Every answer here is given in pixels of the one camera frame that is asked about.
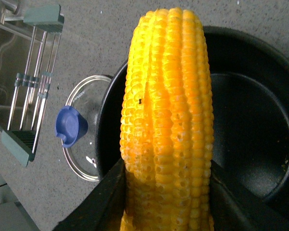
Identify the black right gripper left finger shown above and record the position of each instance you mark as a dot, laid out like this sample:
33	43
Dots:
103	209

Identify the glass lid with blue knob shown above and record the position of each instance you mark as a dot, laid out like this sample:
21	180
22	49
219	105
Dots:
76	125

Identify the yellow corn cob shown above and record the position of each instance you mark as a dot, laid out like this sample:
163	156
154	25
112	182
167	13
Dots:
166	139

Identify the green metal dish rack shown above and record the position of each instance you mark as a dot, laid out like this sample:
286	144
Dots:
29	44

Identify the dark blue saucepan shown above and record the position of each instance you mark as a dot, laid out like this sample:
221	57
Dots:
250	99

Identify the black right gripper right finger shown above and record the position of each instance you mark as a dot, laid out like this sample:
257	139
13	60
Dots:
235	208

